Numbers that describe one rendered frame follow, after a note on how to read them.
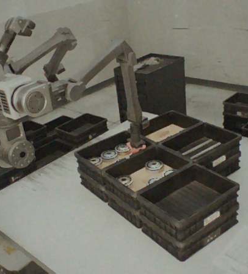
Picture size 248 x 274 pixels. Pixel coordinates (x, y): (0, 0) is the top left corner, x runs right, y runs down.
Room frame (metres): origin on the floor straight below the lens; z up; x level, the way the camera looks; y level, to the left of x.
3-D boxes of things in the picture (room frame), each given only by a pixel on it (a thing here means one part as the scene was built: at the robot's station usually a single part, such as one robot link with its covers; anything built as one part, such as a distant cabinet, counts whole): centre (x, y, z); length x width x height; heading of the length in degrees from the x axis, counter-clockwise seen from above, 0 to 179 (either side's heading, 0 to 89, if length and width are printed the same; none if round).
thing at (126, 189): (1.70, -0.10, 0.92); 0.40 x 0.30 x 0.02; 123
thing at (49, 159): (2.86, 0.67, 0.31); 0.40 x 0.30 x 0.34; 134
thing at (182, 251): (1.45, -0.26, 0.76); 0.40 x 0.30 x 0.12; 123
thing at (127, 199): (1.70, -0.10, 0.87); 0.40 x 0.30 x 0.11; 123
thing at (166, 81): (3.76, -0.34, 0.45); 0.60 x 0.45 x 0.90; 134
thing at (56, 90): (1.56, 0.29, 1.45); 0.09 x 0.08 x 0.12; 44
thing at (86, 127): (3.14, 0.38, 0.37); 0.40 x 0.30 x 0.45; 134
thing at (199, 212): (1.45, -0.26, 0.92); 0.40 x 0.30 x 0.02; 123
